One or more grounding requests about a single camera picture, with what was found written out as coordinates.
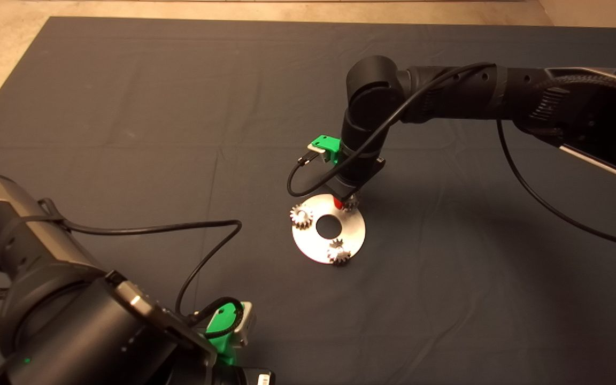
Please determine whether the green left camera mount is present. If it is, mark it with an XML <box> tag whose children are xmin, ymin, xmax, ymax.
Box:
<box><xmin>205</xmin><ymin>304</ymin><xmax>244</xmax><ymax>367</ymax></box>

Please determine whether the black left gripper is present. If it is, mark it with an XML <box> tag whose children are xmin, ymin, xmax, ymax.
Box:
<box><xmin>211</xmin><ymin>365</ymin><xmax>276</xmax><ymax>385</ymax></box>

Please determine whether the black left camera cable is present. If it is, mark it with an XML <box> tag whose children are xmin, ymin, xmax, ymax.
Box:
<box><xmin>38</xmin><ymin>198</ymin><xmax>243</xmax><ymax>335</ymax></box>

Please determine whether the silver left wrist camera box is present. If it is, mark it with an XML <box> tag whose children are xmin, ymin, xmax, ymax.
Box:
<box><xmin>233</xmin><ymin>302</ymin><xmax>258</xmax><ymax>345</ymax></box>

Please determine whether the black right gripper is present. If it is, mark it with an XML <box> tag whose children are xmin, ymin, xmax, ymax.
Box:
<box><xmin>325</xmin><ymin>155</ymin><xmax>386</xmax><ymax>209</ymax></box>

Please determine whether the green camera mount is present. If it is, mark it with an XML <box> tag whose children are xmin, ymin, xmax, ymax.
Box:
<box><xmin>205</xmin><ymin>304</ymin><xmax>244</xmax><ymax>367</ymax></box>
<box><xmin>310</xmin><ymin>135</ymin><xmax>342</xmax><ymax>164</ymax></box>

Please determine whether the dark grey table cloth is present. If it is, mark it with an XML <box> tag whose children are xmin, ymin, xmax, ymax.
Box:
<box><xmin>0</xmin><ymin>16</ymin><xmax>616</xmax><ymax>385</ymax></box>

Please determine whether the green right camera mount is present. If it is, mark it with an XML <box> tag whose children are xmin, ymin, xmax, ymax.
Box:
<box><xmin>310</xmin><ymin>135</ymin><xmax>342</xmax><ymax>164</ymax></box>

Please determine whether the round metal carrier plate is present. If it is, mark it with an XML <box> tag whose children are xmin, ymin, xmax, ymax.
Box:
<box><xmin>292</xmin><ymin>194</ymin><xmax>366</xmax><ymax>264</ymax></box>

